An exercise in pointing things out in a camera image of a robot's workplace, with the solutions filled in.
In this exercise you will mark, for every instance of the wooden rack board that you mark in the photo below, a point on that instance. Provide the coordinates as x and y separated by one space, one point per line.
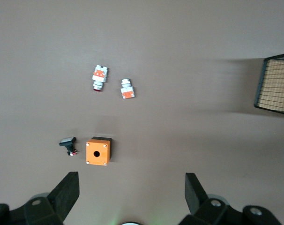
278 86

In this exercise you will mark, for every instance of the black push button switch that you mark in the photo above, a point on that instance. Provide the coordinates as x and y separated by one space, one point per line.
67 141

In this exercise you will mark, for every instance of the white orange switch block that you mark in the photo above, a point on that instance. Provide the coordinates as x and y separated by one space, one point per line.
128 92

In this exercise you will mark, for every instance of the white orange red button switch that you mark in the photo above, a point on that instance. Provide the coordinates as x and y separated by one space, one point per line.
99 76

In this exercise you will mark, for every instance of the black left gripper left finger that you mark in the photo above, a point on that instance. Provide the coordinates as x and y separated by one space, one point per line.
57 204

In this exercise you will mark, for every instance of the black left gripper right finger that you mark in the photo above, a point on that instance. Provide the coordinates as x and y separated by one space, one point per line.
200 206

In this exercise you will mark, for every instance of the orange button box with hole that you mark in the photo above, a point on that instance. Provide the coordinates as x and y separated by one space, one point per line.
95 146

